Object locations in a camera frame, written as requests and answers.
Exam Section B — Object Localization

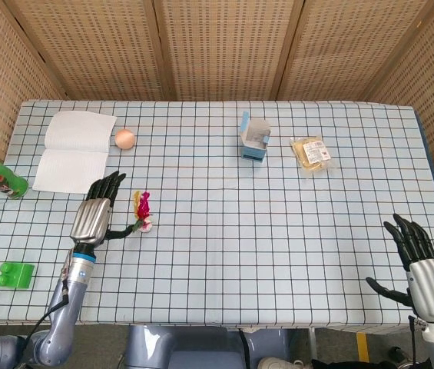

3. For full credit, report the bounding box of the colourful feather shuttlecock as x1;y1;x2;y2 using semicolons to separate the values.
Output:
131;191;154;234

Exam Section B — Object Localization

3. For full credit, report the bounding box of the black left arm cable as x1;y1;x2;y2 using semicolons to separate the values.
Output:
24;249;72;347

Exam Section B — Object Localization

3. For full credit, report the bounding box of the brown egg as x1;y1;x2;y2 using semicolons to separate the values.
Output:
114;128;137;150

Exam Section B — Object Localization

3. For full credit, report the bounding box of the metal table leg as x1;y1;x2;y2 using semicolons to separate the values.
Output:
307;327;319;361

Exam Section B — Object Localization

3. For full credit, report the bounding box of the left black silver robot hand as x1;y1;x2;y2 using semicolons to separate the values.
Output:
69;171;136;246

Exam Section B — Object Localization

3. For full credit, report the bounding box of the open white notebook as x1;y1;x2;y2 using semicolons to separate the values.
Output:
31;110;118;195

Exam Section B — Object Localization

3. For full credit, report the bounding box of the open blue carton box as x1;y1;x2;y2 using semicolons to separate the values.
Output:
238;111;272;163

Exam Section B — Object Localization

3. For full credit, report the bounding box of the green toy block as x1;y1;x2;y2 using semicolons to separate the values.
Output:
0;261;37;289

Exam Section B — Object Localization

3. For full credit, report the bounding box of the packaged yellow snack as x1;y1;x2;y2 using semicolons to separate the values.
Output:
290;136;336;178

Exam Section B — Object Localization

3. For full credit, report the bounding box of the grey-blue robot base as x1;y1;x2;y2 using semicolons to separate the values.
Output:
124;325;290;369

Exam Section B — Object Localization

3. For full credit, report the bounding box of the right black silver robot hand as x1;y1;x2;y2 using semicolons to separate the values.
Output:
366;214;434;321

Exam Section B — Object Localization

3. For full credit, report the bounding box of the blue checked tablecloth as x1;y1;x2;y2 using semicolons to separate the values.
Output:
0;99;434;335

